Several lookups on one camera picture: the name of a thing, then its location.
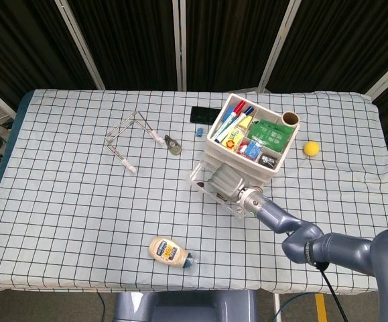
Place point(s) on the mayonnaise squeeze bottle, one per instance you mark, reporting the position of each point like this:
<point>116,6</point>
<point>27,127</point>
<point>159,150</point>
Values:
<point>167,251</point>

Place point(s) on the blue white packet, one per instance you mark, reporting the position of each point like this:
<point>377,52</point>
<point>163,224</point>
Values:
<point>254,149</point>

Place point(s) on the black folding screen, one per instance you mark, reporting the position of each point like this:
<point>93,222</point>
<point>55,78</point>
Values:
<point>130,40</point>

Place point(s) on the yellow foam ball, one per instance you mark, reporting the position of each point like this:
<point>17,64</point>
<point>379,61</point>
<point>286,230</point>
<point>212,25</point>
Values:
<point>311,149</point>

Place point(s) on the white drawer organizer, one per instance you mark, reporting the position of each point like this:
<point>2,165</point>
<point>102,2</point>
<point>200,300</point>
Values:
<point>254,166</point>

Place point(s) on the black smartphone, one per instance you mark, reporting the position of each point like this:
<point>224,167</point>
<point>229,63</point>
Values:
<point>203,115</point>

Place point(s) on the small blue clip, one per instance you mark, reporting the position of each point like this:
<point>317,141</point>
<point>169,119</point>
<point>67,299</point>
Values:
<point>199,131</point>

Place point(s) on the grey correction tape dispenser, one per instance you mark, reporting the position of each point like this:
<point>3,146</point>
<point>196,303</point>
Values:
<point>173,147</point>

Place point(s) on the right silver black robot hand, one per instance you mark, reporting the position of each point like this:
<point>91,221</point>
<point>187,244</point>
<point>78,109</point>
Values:
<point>225,182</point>

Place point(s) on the blue sponge block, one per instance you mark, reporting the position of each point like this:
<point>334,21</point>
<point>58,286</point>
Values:
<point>228,113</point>

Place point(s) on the small red packet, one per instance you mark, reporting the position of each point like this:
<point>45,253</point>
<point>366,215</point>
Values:
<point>243,148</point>

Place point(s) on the brown cardboard tube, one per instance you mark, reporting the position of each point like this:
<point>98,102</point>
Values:
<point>283,121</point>

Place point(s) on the white table leg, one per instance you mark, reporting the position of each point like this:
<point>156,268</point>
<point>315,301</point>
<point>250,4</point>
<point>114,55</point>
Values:
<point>276,307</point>

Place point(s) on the blue cap whiteboard marker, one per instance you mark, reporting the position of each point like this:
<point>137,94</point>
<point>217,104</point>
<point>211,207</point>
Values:
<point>248,110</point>

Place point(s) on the blue checked tablecloth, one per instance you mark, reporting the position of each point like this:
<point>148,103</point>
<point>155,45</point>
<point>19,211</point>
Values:
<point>79,218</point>

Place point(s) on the clear plastic drawer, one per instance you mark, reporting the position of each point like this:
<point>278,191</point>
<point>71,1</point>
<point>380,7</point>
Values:
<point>259,179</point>
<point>220,156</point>
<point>198,176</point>

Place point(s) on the green tea packet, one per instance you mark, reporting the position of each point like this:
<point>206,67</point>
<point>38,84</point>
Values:
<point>269,135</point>

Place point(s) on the white dice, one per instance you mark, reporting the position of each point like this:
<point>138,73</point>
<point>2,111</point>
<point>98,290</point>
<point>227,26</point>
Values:
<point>239,210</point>

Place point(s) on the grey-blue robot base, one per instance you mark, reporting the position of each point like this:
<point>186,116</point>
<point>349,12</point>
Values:
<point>187,307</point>

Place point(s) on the black binder clips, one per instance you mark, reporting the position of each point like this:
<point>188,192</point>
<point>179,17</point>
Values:
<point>268,159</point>

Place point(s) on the dark blue table pad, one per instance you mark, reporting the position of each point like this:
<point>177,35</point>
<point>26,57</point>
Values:
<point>14,127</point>

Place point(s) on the yellow snack packet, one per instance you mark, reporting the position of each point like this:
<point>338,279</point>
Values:
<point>232,137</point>

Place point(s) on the red cap whiteboard marker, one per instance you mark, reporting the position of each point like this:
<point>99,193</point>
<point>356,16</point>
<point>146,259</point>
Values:
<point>240,106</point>

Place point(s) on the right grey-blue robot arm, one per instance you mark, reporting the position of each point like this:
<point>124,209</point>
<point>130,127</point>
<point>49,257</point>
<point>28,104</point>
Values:
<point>334,248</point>

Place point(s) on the small dark oval piece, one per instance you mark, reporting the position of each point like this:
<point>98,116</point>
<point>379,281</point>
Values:
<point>200,184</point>

